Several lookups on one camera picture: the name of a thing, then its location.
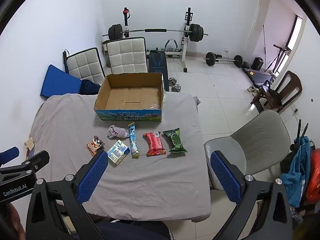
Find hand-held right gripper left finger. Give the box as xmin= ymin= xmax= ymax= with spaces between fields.
xmin=26 ymin=150 xmax=109 ymax=240

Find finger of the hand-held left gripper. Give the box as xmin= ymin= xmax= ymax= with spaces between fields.
xmin=21 ymin=150 xmax=50 ymax=173
xmin=0 ymin=147 xmax=20 ymax=166

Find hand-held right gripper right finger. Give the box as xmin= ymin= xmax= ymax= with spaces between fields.
xmin=210 ymin=150 xmax=293 ymax=240

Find panda print snack packet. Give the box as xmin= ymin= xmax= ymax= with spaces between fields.
xmin=86 ymin=135 xmax=105 ymax=157

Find small blue white packet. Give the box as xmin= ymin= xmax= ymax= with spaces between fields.
xmin=107 ymin=139 xmax=130 ymax=165

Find purple cloth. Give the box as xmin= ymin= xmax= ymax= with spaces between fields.
xmin=107 ymin=125 xmax=129 ymax=140

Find long light blue packet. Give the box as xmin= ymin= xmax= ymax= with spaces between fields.
xmin=128 ymin=122 xmax=140 ymax=159

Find green snack packet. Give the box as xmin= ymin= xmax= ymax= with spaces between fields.
xmin=163 ymin=127 xmax=188 ymax=153

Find red snack packet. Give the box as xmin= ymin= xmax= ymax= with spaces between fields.
xmin=142 ymin=131 xmax=167 ymax=157

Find cardboard box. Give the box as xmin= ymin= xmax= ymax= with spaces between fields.
xmin=94 ymin=72 xmax=167 ymax=122

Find tan paper scrap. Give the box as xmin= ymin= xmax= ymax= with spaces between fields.
xmin=24 ymin=137 xmax=36 ymax=151

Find grey plastic chair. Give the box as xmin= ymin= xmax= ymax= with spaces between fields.
xmin=203 ymin=110 xmax=291 ymax=190

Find person's dark pants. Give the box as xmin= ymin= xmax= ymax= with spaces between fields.
xmin=96 ymin=220 xmax=173 ymax=240

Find blue cloth bag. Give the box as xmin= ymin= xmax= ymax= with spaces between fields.
xmin=280 ymin=136 xmax=312 ymax=208

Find blue foam mat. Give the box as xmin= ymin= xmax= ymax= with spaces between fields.
xmin=40 ymin=64 xmax=83 ymax=101

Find black poles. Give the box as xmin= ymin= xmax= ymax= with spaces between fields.
xmin=290 ymin=119 xmax=310 ymax=153

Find orange red bag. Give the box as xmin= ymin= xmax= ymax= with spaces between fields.
xmin=304 ymin=148 xmax=320 ymax=204

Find dark navy cloth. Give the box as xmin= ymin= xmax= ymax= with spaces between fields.
xmin=80 ymin=79 xmax=102 ymax=96

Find white shoes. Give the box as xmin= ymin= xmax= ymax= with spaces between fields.
xmin=247 ymin=85 xmax=260 ymax=97

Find blue black umbrella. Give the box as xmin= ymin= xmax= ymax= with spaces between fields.
xmin=62 ymin=50 xmax=72 ymax=74

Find small white quilted chair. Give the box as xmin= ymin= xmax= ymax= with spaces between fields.
xmin=66 ymin=47 xmax=106 ymax=85

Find black treadmill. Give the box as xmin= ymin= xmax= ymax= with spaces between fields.
xmin=243 ymin=67 xmax=276 ymax=86

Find brown wooden chair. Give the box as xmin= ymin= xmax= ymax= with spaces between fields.
xmin=251 ymin=70 xmax=303 ymax=113

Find small floor barbell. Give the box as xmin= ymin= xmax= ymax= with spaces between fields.
xmin=203 ymin=52 xmax=244 ymax=69

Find black speaker box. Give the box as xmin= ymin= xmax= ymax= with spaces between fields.
xmin=251 ymin=57 xmax=264 ymax=71

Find large white quilted chair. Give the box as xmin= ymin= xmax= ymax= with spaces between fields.
xmin=106 ymin=37 xmax=148 ymax=75

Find black blue weight bench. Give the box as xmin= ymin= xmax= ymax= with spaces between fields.
xmin=147 ymin=50 xmax=170 ymax=92

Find barbell with black plates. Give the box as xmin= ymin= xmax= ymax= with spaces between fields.
xmin=108 ymin=23 xmax=209 ymax=42

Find grey sit-up handle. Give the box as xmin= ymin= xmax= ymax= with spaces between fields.
xmin=163 ymin=39 xmax=183 ymax=53

